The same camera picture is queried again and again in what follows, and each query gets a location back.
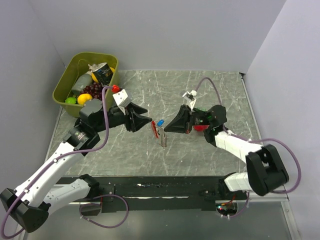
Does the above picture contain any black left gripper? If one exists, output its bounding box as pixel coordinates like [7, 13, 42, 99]
[93, 101, 152, 133]

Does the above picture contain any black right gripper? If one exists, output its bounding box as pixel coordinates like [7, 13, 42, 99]
[164, 104, 213, 134]

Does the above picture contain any key with blue tag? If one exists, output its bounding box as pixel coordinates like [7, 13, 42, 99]
[156, 119, 165, 127]

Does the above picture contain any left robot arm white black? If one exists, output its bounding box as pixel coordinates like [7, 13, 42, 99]
[0, 99, 152, 233]

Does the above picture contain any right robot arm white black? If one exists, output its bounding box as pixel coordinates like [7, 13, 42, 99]
[164, 104, 289, 200]

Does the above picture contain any red dragon fruit toy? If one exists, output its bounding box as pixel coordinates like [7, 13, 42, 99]
[193, 108, 210, 132]

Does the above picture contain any dark red grape bunch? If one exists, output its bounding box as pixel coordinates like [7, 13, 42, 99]
[80, 82, 103, 100]

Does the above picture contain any black crumpled paper cup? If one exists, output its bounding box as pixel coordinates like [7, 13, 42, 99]
[88, 62, 113, 87]

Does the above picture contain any yellow lemon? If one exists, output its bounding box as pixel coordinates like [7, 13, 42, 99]
[77, 93, 93, 105]

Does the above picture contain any grey plastic bottle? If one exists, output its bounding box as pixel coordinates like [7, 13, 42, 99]
[71, 71, 93, 95]

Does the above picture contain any green lime left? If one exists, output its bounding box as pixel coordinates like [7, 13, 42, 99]
[64, 97, 77, 105]

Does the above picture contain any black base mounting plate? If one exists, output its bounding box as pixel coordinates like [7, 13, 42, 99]
[94, 176, 247, 213]

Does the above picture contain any olive green plastic bin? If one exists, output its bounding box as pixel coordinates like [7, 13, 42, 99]
[52, 52, 120, 118]

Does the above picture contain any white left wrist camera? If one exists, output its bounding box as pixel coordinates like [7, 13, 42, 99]
[111, 85, 132, 115]

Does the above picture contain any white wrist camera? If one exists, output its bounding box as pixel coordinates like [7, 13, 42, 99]
[111, 85, 132, 115]
[182, 90, 197, 111]

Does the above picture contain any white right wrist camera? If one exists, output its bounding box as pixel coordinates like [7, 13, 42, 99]
[182, 90, 197, 111]

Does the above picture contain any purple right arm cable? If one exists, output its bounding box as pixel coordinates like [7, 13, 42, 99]
[194, 76, 302, 195]

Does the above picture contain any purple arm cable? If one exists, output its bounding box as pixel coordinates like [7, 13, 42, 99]
[0, 84, 120, 238]
[194, 76, 302, 195]

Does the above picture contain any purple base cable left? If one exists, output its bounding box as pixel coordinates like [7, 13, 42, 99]
[79, 194, 130, 229]

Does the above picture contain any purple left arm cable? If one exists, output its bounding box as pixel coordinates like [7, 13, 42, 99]
[0, 84, 120, 238]

